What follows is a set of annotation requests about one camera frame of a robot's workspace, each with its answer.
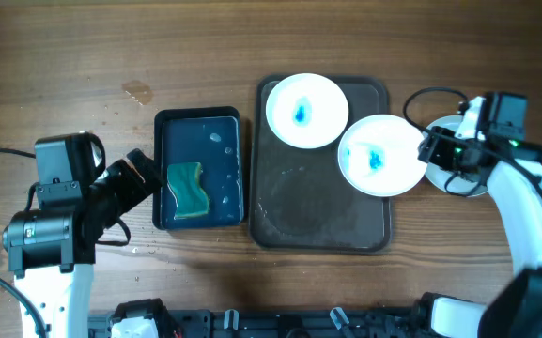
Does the white plate blue stain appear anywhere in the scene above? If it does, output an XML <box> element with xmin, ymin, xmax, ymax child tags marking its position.
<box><xmin>337</xmin><ymin>115</ymin><xmax>427</xmax><ymax>197</ymax></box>
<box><xmin>425</xmin><ymin>115</ymin><xmax>488</xmax><ymax>197</ymax></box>
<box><xmin>266</xmin><ymin>73</ymin><xmax>349</xmax><ymax>149</ymax></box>

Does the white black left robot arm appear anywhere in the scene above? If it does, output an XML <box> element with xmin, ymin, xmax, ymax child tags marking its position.
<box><xmin>2</xmin><ymin>132</ymin><xmax>163</xmax><ymax>337</ymax></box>

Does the white plate blue stain front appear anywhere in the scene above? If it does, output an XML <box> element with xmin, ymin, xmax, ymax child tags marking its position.
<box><xmin>425</xmin><ymin>115</ymin><xmax>488</xmax><ymax>197</ymax></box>

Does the black water basin tray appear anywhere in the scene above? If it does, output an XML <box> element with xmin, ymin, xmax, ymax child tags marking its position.
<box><xmin>152</xmin><ymin>106</ymin><xmax>244</xmax><ymax>230</ymax></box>

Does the dark brown serving tray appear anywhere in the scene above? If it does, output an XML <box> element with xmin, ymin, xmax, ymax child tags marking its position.
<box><xmin>248</xmin><ymin>74</ymin><xmax>393</xmax><ymax>255</ymax></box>

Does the green yellow sponge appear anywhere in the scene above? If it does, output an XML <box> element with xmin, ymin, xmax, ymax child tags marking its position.
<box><xmin>166</xmin><ymin>162</ymin><xmax>210</xmax><ymax>220</ymax></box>

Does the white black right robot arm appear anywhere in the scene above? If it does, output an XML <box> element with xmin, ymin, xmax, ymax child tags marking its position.
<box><xmin>419</xmin><ymin>127</ymin><xmax>542</xmax><ymax>337</ymax></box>

